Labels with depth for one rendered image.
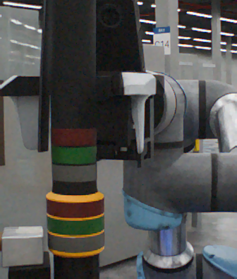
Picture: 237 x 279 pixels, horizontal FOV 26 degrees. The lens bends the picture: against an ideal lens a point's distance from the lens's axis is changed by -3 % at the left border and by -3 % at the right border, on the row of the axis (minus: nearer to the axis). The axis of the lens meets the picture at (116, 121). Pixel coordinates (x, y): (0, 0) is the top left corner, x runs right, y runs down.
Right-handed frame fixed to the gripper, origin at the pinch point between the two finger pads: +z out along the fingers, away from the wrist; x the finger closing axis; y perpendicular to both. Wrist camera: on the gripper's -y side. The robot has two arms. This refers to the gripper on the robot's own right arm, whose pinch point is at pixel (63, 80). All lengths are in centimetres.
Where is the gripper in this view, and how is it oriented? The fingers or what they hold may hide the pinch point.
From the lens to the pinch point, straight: 37.3
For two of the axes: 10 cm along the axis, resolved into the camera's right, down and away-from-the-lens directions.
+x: -9.6, -0.1, 2.7
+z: -2.7, 0.5, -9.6
